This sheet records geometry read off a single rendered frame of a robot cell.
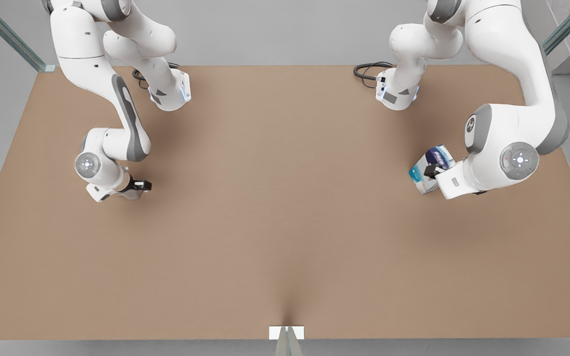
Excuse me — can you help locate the blue and white carton box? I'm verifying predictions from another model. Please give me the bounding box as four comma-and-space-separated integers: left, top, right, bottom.
408, 144, 456, 195

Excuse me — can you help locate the black cable loop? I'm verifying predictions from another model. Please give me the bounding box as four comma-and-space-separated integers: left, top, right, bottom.
353, 61, 395, 89
131, 62, 182, 90

